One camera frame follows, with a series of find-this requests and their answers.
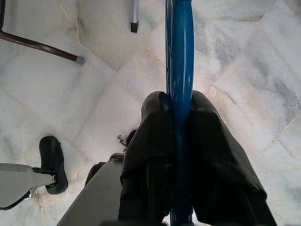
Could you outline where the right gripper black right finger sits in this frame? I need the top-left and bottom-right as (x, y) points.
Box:
(188, 90), (277, 226)

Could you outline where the grey robot left leg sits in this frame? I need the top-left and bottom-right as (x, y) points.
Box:
(0, 163), (58, 210)

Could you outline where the blue plastic clothes hanger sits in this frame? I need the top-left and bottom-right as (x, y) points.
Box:
(164, 0), (195, 224)

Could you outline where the black robot left foot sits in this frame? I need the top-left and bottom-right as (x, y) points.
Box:
(39, 136), (69, 195)

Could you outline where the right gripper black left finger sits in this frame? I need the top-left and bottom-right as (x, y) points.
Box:
(119, 90), (177, 226)

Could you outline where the marble top folding table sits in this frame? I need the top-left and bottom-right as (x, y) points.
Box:
(0, 0), (86, 65)

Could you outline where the silver metal clothes rack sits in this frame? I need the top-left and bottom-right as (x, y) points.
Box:
(130, 0), (140, 33)

